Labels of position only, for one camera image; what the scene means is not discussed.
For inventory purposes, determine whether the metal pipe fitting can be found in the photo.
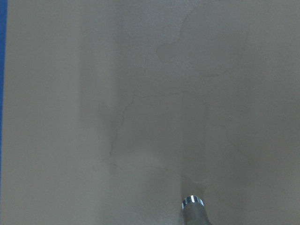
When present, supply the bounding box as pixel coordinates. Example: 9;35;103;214
181;195;210;225

